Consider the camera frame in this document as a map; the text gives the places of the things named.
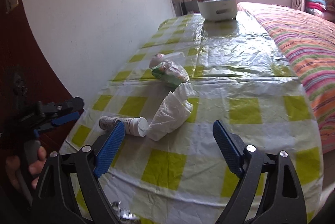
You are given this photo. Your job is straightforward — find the bag with snack wrappers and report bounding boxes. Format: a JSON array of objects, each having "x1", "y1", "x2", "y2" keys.
[{"x1": 149, "y1": 52, "x2": 190, "y2": 87}]

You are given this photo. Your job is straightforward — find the white oval basket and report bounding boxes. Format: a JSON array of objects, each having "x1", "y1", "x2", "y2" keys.
[{"x1": 198, "y1": 0, "x2": 238, "y2": 22}]

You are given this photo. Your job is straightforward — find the person's left hand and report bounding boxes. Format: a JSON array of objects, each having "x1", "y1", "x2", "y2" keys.
[{"x1": 4, "y1": 145, "x2": 48, "y2": 190}]

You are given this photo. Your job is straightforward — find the silver foil wrapper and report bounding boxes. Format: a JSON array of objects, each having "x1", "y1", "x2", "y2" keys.
[{"x1": 110, "y1": 201, "x2": 141, "y2": 224}]

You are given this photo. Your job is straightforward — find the white plastic bag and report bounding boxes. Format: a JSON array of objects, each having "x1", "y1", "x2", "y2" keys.
[{"x1": 146, "y1": 82, "x2": 194, "y2": 141}]

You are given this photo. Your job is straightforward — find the yellow checkered plastic tablecloth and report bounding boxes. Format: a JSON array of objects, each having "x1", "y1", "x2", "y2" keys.
[{"x1": 60, "y1": 12, "x2": 323, "y2": 223}]

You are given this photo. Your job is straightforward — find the brown pill bottle white cap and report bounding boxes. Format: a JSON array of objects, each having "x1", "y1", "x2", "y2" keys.
[{"x1": 99, "y1": 116, "x2": 149, "y2": 137}]

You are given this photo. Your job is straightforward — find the striped colourful bedspread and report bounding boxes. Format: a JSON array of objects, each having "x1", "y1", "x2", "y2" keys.
[{"x1": 237, "y1": 2, "x2": 334, "y2": 153}]

